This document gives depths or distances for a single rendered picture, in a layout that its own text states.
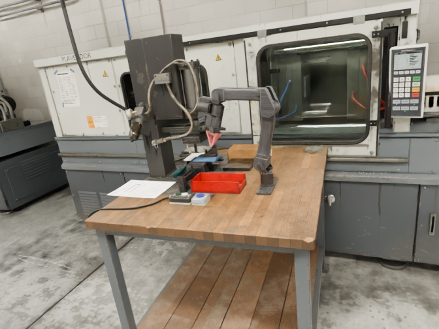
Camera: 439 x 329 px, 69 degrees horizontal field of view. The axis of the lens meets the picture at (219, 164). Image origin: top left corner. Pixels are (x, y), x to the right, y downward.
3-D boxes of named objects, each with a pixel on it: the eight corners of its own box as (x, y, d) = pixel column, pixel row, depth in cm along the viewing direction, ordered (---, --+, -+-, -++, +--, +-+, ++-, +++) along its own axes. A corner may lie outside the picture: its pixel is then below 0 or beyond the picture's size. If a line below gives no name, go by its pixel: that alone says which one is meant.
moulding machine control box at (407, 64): (387, 121, 177) (390, 47, 165) (384, 112, 197) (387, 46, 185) (426, 119, 170) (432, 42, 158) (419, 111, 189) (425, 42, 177)
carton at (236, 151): (268, 162, 192) (267, 149, 189) (228, 162, 201) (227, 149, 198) (272, 155, 203) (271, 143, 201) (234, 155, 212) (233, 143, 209)
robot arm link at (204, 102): (195, 112, 154) (196, 87, 149) (203, 109, 161) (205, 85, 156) (216, 117, 150) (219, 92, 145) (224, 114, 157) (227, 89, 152)
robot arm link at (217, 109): (206, 115, 153) (208, 100, 151) (211, 115, 158) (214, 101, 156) (219, 119, 150) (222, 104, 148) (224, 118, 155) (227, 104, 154)
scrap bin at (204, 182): (240, 194, 150) (238, 182, 148) (191, 192, 159) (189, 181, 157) (246, 184, 161) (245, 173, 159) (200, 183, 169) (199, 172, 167)
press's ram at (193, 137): (202, 149, 166) (194, 91, 157) (159, 149, 175) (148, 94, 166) (214, 140, 182) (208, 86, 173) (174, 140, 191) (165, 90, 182)
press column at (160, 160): (166, 177, 184) (141, 37, 161) (148, 176, 188) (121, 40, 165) (177, 168, 197) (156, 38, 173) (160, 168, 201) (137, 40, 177)
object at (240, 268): (319, 425, 135) (315, 240, 107) (125, 371, 170) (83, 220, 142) (328, 264, 234) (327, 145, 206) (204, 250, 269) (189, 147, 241)
